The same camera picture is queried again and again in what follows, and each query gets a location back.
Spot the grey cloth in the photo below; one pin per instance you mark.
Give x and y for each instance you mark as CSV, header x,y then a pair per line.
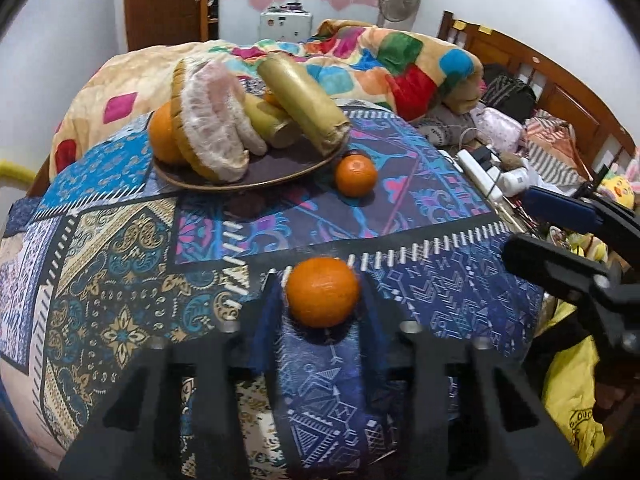
x,y
445,125

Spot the brown wooden door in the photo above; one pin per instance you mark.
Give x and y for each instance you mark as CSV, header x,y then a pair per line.
x,y
160,0

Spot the yellow plastic bag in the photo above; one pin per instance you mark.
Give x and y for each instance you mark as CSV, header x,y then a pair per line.
x,y
575,385

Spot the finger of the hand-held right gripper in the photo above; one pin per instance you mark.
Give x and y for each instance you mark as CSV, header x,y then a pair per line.
x,y
562,207
550,260

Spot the short thick sugarcane piece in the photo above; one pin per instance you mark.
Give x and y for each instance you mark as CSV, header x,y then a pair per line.
x,y
305,100

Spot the colourful patch blanket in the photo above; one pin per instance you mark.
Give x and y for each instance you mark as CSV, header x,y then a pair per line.
x,y
400,55

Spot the pink floral pouch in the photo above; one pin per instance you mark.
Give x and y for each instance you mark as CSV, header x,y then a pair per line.
x,y
500,127

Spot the small mandarin orange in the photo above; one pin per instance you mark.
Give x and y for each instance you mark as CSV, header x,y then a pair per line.
x,y
356,175
322,292

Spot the patterned blue patchwork sheet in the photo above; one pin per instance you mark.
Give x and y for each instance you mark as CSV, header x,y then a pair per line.
x,y
150,240

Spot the standing electric fan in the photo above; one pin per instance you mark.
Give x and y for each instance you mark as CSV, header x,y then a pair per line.
x,y
399,0

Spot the peeled pomelo piece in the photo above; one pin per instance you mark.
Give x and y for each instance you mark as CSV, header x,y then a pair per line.
x,y
212,115

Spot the white power strip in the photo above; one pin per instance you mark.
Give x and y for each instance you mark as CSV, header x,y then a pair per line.
x,y
480,172

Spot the yellow plush toy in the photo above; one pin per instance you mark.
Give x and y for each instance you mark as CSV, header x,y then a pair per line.
x,y
620,185

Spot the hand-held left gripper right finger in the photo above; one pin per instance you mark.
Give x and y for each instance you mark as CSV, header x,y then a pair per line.
x,y
372,325

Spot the small white cabinet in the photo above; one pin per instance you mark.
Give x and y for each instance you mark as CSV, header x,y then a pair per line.
x,y
285,25

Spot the long thin sugarcane piece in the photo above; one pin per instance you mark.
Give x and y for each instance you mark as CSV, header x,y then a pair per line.
x,y
272,125

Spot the brown round plate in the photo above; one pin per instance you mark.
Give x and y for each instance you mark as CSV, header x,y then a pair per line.
x,y
280,167

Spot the black bag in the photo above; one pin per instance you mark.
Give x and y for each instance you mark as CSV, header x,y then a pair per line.
x,y
510,95

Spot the wooden bed headboard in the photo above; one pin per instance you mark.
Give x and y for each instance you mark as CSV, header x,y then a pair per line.
x,y
565,90

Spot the striped cloth bag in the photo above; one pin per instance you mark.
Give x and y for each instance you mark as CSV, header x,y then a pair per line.
x,y
560,150

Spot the large orange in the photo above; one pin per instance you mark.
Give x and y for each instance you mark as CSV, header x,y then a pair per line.
x,y
271,98
164,135

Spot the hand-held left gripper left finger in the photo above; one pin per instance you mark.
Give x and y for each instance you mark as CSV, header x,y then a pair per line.
x,y
267,325

